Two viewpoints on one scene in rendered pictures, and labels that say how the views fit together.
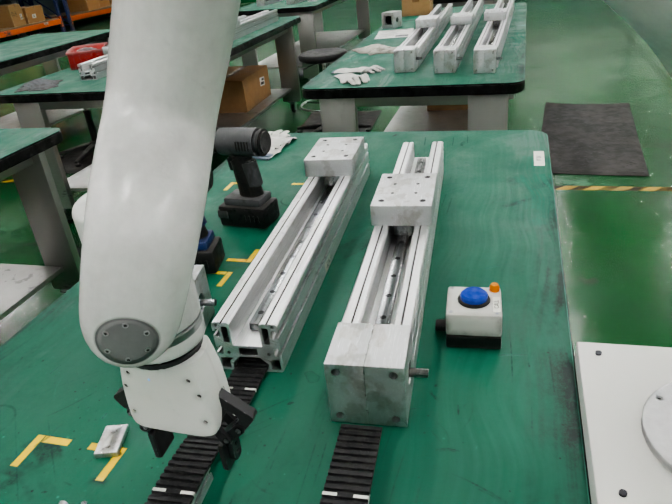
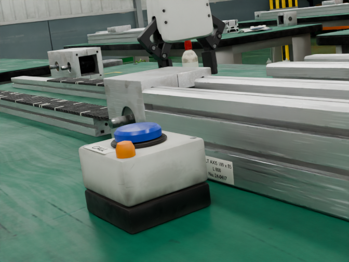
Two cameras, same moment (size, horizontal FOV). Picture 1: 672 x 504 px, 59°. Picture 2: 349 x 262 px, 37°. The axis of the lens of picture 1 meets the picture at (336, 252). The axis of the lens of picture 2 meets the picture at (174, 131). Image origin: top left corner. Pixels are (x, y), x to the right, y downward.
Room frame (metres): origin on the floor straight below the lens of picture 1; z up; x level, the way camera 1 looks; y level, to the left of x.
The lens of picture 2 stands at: (1.06, -0.50, 0.94)
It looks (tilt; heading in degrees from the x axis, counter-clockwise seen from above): 12 degrees down; 132
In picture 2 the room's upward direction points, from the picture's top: 7 degrees counter-clockwise
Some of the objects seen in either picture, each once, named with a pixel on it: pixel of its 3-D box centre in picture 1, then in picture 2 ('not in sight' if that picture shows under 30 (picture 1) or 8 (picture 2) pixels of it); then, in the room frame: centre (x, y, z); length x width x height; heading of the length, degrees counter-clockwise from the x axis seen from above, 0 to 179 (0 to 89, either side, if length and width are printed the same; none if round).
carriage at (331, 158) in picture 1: (336, 161); not in sight; (1.34, -0.02, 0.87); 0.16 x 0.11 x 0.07; 165
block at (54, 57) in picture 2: not in sight; (65, 65); (-0.31, 0.56, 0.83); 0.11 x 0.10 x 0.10; 77
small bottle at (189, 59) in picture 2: not in sight; (189, 58); (0.28, 0.46, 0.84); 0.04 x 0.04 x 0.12
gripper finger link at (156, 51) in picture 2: (237, 441); (159, 64); (0.48, 0.13, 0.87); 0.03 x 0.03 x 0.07; 71
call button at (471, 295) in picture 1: (474, 297); (138, 137); (0.75, -0.20, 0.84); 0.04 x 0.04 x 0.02
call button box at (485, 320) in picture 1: (468, 315); (151, 171); (0.75, -0.19, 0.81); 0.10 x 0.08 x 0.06; 75
